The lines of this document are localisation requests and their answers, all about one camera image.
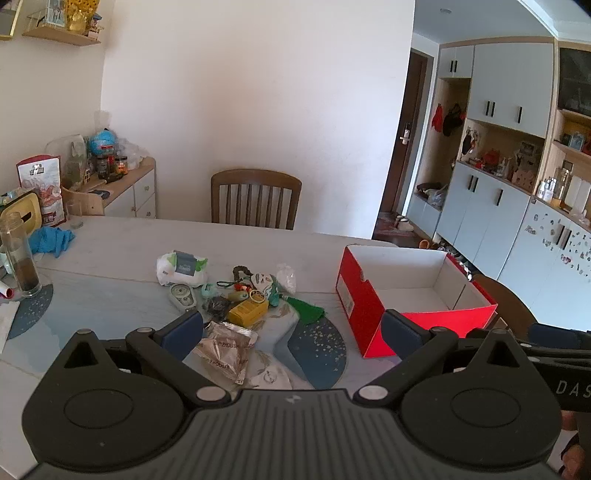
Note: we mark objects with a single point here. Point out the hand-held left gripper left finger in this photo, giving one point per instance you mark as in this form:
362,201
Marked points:
184,333

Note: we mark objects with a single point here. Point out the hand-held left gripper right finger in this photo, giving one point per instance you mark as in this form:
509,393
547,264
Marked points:
402,333

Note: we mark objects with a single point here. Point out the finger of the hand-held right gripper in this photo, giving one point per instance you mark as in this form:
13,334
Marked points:
554,335

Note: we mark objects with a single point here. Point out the red cardboard box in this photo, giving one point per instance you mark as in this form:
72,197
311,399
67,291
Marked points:
364,318

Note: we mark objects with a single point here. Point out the black small pouch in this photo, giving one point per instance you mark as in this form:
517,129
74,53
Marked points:
217,307

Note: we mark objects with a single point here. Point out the silver foil snack packet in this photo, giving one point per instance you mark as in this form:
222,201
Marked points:
226,350

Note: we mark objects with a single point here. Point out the teal small pouch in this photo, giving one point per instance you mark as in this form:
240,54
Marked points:
210,290

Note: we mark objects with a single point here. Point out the yellow paper card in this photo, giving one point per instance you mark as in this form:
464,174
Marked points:
247,313

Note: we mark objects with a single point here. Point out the white wet wipes pack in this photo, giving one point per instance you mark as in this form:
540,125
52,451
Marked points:
182,267

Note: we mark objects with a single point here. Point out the brown scrunchie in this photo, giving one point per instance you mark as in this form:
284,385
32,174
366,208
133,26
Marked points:
240,272

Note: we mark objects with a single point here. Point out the white face doll charm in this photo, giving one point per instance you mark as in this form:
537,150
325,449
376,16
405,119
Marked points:
263,284

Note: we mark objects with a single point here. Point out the clear plastic bag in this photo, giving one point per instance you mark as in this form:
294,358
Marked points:
286,277
131,154

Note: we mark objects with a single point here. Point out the person's right hand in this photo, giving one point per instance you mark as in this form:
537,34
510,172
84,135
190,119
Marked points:
572,461

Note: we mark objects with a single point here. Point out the wooden curved-back chair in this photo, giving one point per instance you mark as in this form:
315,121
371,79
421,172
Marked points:
510,302

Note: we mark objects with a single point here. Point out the blue speckled round placemat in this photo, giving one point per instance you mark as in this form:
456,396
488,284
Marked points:
30,309
321,353

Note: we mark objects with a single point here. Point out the white printed cloth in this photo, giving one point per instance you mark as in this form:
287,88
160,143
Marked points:
277,332

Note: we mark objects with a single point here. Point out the patterned red rug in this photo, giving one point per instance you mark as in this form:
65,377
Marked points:
385,228

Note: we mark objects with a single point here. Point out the white slippers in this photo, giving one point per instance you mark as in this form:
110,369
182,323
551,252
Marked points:
404,224

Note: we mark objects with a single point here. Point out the white wooden sideboard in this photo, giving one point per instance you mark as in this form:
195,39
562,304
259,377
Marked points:
131,194

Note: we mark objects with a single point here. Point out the wooden slat-back chair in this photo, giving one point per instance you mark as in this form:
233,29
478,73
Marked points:
256,196

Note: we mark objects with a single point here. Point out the clear drinking glass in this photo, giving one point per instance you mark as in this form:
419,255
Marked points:
75,214

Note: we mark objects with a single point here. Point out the blue crumpled cloth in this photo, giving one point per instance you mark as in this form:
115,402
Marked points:
48,242

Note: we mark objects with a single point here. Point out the glass bottle with brown contents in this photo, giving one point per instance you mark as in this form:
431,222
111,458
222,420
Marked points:
23,267

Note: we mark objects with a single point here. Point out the white paper sheet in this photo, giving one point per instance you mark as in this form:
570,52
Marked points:
8,325

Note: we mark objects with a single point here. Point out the dark glass jar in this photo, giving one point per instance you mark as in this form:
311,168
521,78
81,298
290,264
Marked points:
102,167

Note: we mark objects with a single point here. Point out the brown wooden door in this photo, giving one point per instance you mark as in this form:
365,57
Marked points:
408,138

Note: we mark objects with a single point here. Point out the clear plastic container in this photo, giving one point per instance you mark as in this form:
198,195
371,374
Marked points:
74,161

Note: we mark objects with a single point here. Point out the yellow green tissue box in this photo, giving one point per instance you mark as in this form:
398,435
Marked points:
23,207

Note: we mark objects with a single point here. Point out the red white food bag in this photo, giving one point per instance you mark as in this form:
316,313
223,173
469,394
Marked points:
44,184

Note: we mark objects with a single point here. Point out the blue globe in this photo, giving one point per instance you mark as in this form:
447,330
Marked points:
100,142

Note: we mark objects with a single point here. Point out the black hanging bag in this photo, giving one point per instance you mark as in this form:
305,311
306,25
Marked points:
453,121

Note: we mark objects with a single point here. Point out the red hanging bag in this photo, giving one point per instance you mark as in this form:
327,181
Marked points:
437,117

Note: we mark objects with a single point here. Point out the golden ornament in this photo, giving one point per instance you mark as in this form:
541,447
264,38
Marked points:
82,14

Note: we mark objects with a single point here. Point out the white wall cabinet unit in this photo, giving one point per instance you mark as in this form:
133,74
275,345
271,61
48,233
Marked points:
508,221

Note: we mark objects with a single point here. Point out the wooden wall shelf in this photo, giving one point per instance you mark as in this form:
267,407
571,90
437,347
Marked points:
60,36

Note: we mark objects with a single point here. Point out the small photo frame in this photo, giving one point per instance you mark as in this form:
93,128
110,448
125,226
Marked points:
55,13

